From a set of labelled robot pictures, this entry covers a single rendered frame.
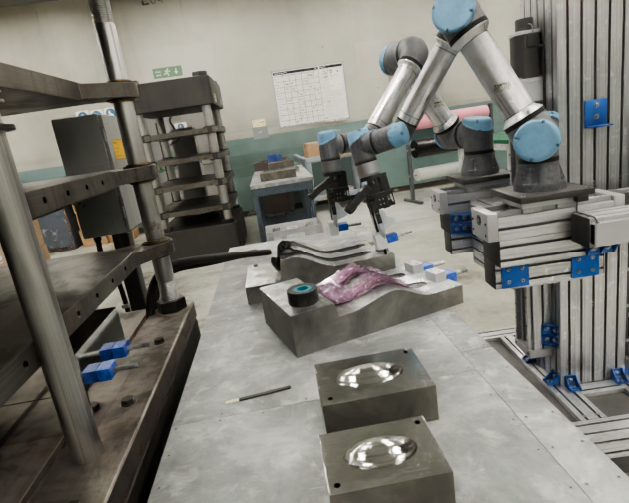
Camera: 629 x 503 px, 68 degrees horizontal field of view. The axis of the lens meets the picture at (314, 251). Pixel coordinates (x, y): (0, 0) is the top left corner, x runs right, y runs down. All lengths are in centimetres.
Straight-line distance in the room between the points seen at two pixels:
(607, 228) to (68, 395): 140
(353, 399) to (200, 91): 484
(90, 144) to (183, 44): 657
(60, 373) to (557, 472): 82
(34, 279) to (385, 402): 63
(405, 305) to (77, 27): 786
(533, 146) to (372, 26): 707
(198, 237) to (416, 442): 497
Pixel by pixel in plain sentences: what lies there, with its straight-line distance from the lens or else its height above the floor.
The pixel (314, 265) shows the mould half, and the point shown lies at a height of 90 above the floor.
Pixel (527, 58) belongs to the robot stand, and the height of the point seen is 144.
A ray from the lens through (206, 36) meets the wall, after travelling 822.
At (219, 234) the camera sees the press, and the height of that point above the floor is 29.
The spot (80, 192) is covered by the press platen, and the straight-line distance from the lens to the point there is 127.
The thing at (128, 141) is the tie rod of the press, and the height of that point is 137.
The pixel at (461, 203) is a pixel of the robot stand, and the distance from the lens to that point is 205.
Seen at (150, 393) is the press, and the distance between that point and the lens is 121.
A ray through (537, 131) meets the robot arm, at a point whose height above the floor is 123.
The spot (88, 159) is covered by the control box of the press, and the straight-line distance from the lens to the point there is 176.
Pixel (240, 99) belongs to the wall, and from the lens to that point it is 807.
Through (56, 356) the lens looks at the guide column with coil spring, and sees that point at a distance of 96.
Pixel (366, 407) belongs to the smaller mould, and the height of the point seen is 85.
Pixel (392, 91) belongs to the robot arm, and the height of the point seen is 141.
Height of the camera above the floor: 133
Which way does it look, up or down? 15 degrees down
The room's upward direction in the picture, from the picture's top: 9 degrees counter-clockwise
